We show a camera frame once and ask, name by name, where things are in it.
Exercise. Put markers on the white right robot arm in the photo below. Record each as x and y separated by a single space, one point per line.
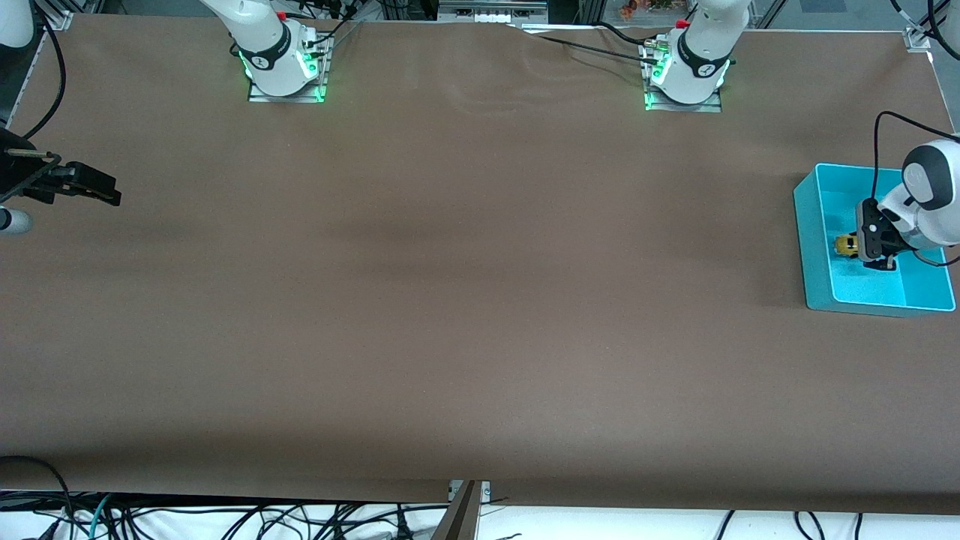
270 52

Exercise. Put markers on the yellow beetle toy car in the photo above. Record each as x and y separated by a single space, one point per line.
846 245

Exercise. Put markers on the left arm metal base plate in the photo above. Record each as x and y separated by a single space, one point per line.
709 107

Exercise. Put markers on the white power strip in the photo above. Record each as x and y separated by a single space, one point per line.
491 16

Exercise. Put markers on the aluminium frame corner bracket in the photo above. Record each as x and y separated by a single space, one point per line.
916 39

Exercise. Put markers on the small metal edge bracket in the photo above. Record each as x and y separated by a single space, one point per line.
486 491

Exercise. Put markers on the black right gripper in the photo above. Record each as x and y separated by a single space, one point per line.
15 169

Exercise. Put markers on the teal plastic bin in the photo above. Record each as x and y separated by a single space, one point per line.
847 289

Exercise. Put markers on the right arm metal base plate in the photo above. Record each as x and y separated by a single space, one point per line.
300 98

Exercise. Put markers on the aluminium extrusion post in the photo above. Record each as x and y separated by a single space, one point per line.
58 19

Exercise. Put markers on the grey angled support beam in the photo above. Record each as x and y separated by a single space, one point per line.
461 521

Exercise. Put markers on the brown table cover sheet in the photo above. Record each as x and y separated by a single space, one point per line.
450 300

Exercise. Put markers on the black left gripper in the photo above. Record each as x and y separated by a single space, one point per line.
873 235

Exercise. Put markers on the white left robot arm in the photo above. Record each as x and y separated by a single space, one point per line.
697 67

